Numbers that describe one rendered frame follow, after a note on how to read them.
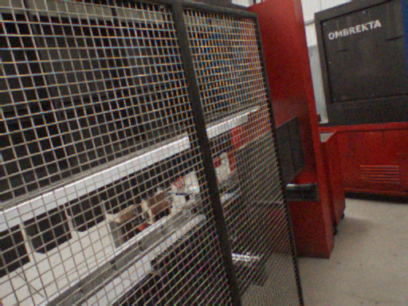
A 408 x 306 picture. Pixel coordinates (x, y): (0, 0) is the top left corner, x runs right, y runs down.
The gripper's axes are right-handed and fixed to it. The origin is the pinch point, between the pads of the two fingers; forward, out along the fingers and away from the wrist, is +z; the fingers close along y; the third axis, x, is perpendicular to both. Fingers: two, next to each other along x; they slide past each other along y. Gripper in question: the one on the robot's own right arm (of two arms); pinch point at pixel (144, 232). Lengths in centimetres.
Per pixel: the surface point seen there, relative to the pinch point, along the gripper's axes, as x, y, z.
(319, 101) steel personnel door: 781, 6, 3
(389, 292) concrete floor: 73, 125, 114
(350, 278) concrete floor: 86, 99, 107
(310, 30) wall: 784, 51, -181
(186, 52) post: -72, 125, -74
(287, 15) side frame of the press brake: 112, 127, -106
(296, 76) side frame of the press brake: 112, 115, -60
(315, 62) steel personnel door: 780, 33, -99
